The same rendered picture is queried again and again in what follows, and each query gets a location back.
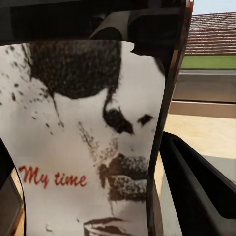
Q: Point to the bottle of coffee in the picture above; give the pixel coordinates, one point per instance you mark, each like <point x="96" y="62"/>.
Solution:
<point x="85" y="91"/>

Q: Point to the countertop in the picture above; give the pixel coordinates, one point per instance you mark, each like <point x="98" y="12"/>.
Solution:
<point x="208" y="136"/>

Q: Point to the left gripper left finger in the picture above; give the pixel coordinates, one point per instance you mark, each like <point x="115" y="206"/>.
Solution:
<point x="6" y="165"/>

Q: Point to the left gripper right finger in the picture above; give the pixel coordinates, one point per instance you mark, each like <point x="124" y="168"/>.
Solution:
<point x="204" y="198"/>

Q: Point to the drop in sink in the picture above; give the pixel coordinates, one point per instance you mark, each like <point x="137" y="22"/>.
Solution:
<point x="171" y="226"/>

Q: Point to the fixed window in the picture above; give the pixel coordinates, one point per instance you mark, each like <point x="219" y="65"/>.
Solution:
<point x="206" y="85"/>

